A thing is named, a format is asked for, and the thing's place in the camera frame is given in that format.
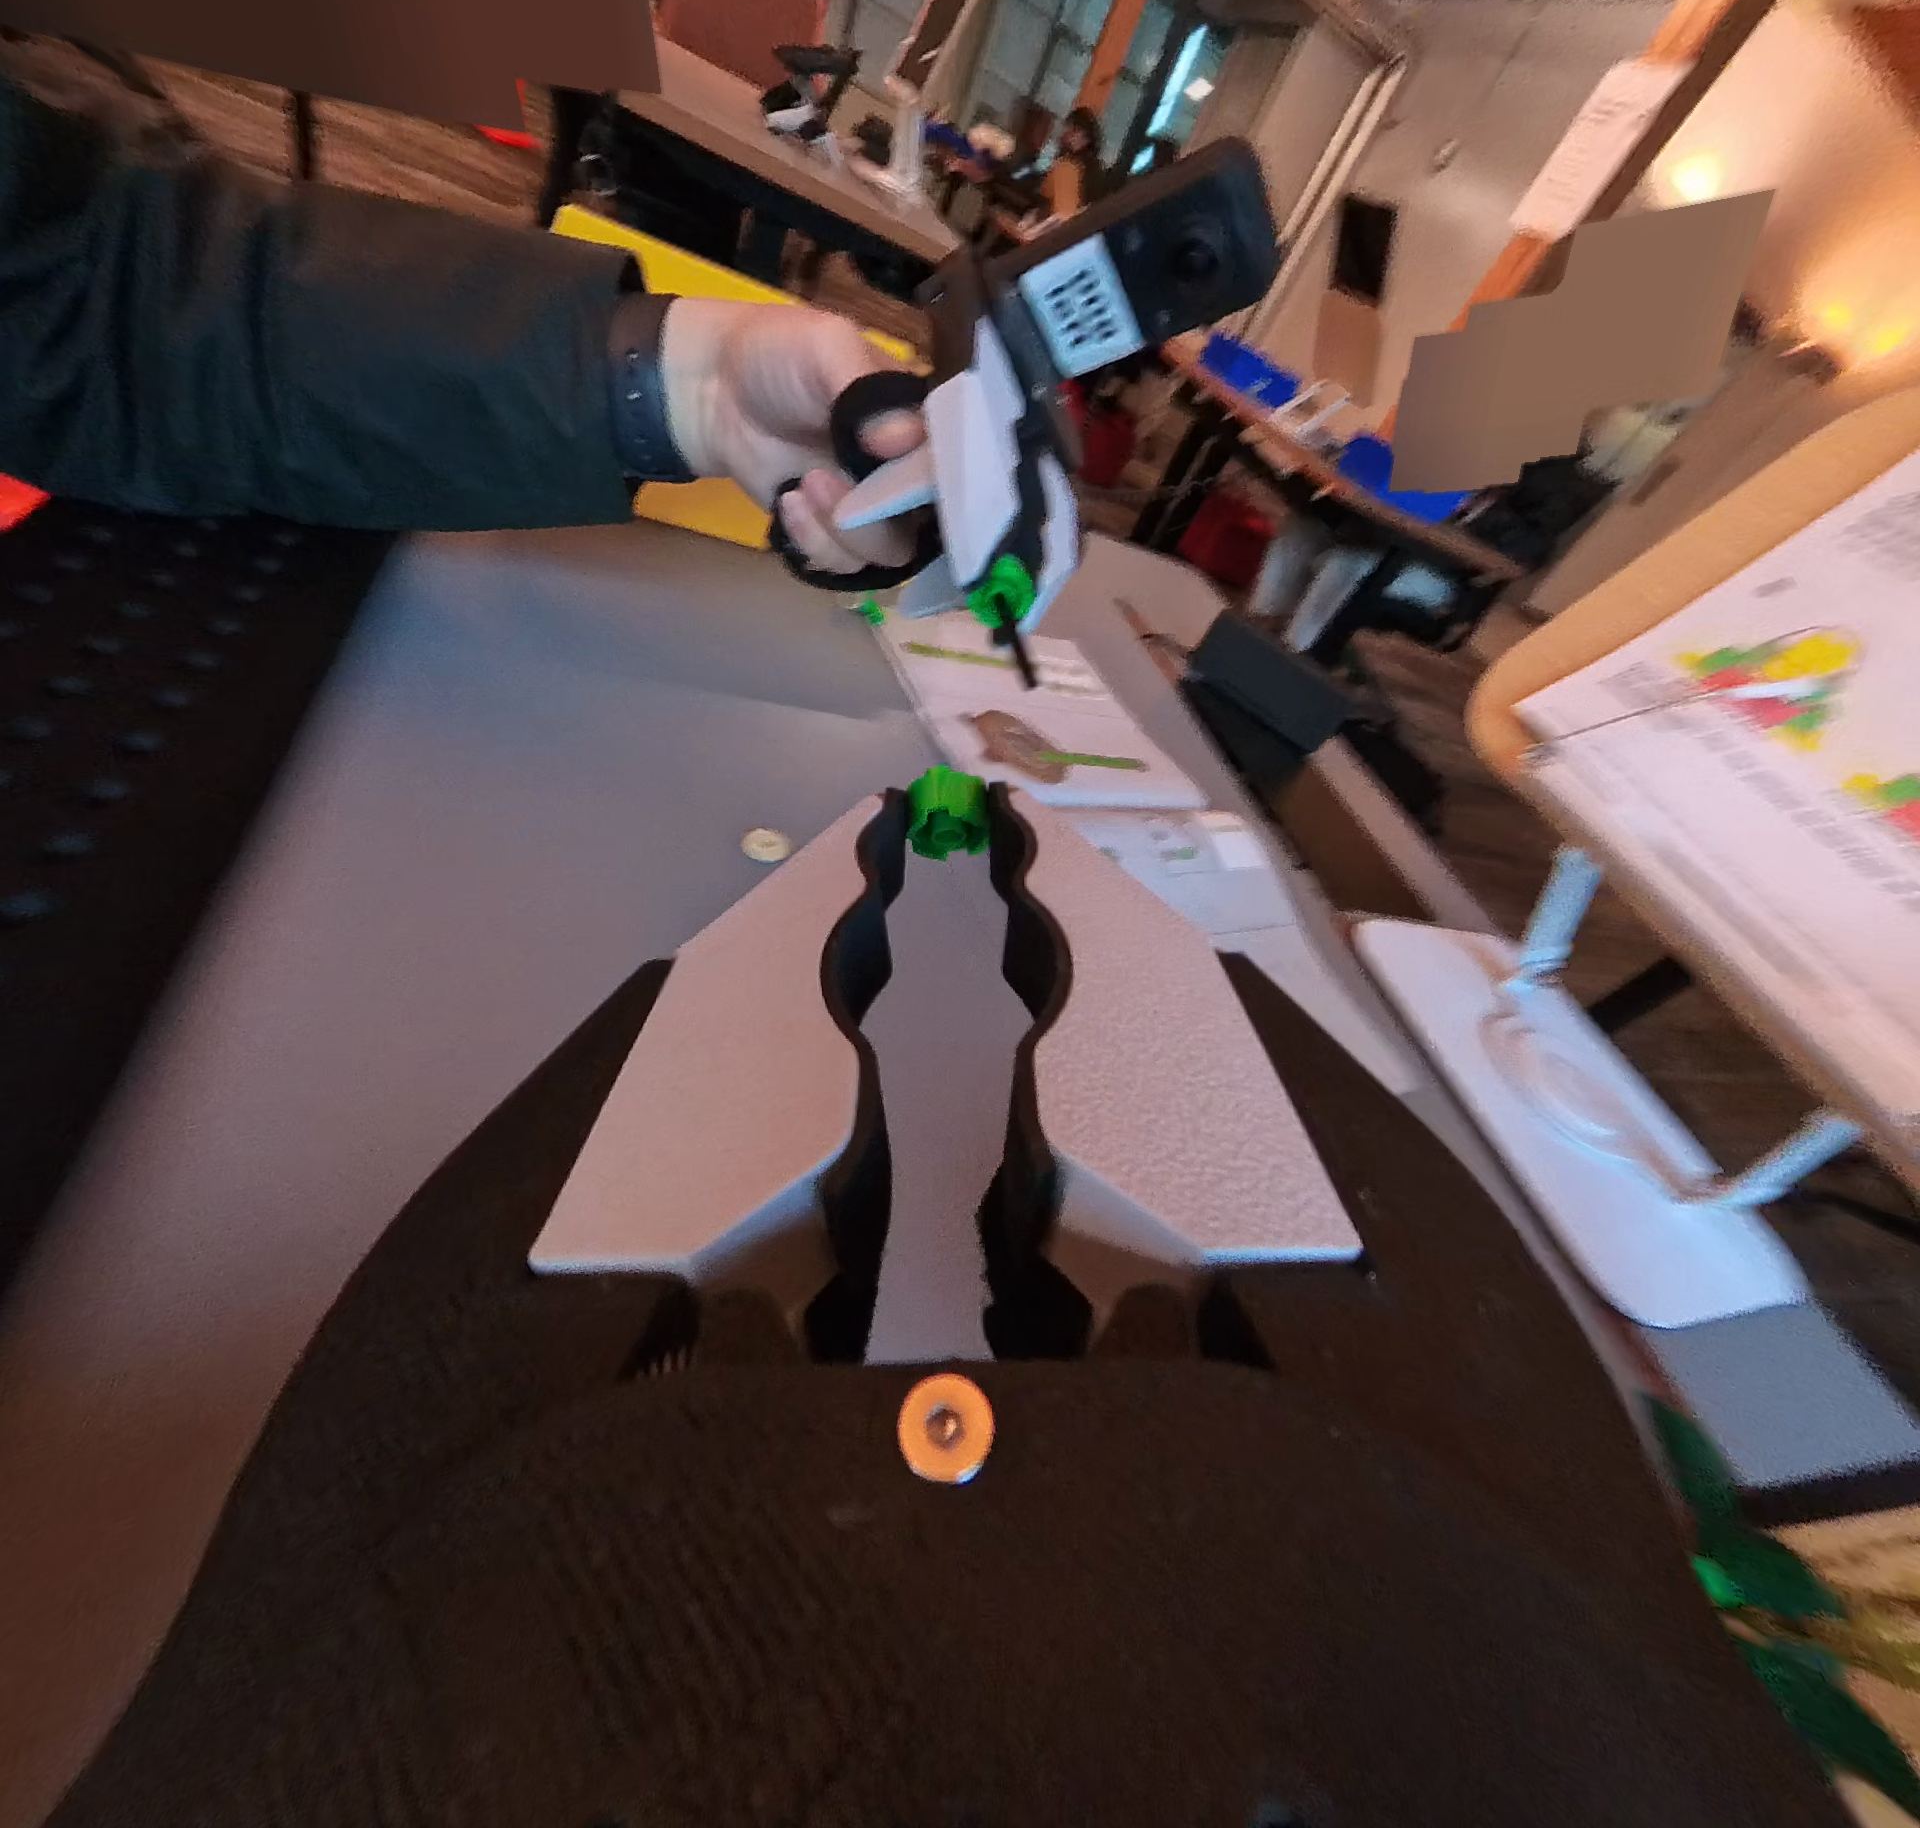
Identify light wooden board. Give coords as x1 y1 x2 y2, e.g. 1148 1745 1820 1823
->
1477 403 1920 1184

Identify blue plastic bin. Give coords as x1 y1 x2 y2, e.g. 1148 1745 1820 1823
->
1200 334 1308 405
1336 433 1463 524

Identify grey desk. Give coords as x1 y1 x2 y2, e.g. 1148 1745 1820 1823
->
0 520 1920 1828

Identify white wire document stand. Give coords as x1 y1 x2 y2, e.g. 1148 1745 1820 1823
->
1351 844 1863 1332

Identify long wooden table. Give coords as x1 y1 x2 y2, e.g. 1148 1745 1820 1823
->
1162 342 1518 584

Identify grey background table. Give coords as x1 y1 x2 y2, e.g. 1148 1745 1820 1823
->
622 43 963 269

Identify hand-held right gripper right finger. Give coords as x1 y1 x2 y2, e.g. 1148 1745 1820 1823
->
981 784 1365 1357

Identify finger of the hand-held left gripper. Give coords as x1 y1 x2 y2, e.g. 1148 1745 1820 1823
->
921 320 1053 591
1019 465 1085 598

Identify black wrist band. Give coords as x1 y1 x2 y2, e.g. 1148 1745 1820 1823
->
606 295 699 481

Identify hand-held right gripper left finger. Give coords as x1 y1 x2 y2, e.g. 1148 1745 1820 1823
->
530 791 906 1357

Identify black device with green lights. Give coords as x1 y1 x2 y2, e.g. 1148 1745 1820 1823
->
1176 611 1443 831

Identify white paper sign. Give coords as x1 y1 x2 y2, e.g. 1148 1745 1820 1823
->
1514 58 1698 239

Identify green toy bamboo leaves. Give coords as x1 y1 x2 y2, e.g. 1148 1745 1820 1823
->
1641 1393 1920 1821

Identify person's left forearm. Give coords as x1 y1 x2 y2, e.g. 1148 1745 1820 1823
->
0 73 647 531

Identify open instruction booklet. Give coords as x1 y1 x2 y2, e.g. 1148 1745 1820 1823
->
877 612 1308 944

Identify printed instruction sheet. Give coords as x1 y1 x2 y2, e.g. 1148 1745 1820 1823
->
1516 454 1920 1019

